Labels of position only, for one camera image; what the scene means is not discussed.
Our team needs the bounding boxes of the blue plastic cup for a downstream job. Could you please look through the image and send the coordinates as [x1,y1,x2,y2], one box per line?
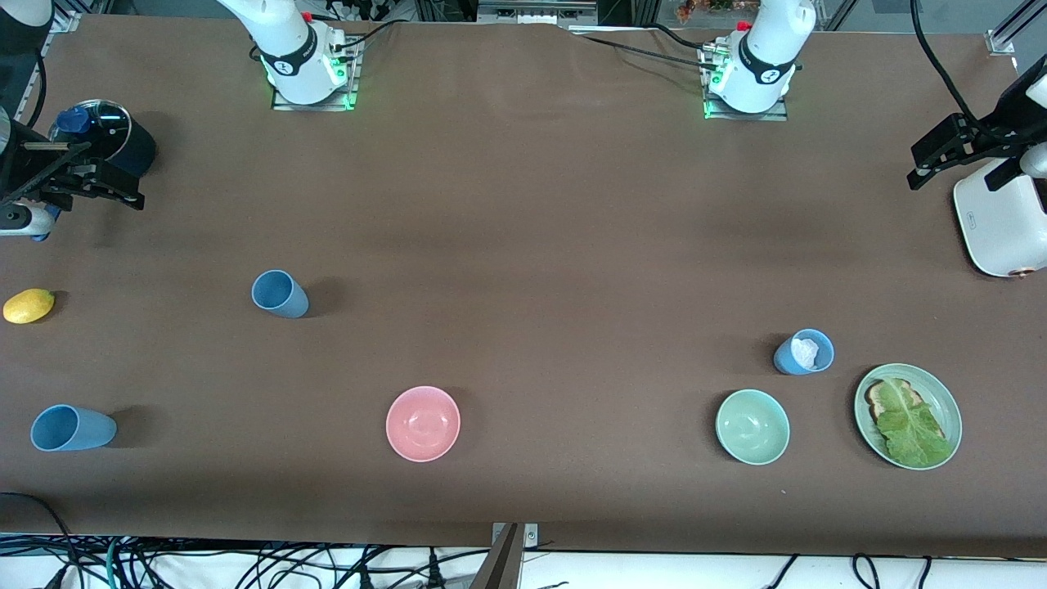
[251,269,310,319]
[773,328,836,376]
[30,404,118,452]

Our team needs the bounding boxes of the dark blue saucepan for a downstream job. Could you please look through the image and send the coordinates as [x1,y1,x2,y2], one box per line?
[31,98,158,243]

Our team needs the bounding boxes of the white toaster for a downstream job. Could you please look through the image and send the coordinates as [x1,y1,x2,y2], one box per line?
[953,160,1047,279]

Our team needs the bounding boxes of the yellow lemon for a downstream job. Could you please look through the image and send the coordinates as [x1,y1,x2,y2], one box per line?
[2,288,56,325]

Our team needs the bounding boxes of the pale green plate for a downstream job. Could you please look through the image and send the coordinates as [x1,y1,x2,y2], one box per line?
[854,363,964,471]

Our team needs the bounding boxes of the toasted bread slice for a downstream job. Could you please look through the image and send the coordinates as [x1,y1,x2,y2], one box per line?
[865,378,950,443]

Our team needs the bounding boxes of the green lettuce leaf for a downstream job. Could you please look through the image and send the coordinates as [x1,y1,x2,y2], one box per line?
[875,378,955,467]

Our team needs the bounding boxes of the pale green bowl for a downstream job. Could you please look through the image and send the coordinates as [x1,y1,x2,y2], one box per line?
[715,389,791,466]

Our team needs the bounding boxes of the pink bowl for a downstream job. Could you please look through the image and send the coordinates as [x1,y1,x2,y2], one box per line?
[385,385,461,463]

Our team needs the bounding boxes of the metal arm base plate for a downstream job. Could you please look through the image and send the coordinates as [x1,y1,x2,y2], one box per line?
[270,34,361,112]
[700,39,791,123]

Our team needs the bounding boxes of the black base cable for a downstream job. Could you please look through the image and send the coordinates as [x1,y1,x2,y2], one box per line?
[568,31,719,73]
[331,18,410,52]
[646,23,712,50]

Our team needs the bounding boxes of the grey metal frame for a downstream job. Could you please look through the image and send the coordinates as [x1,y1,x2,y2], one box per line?
[477,0,600,27]

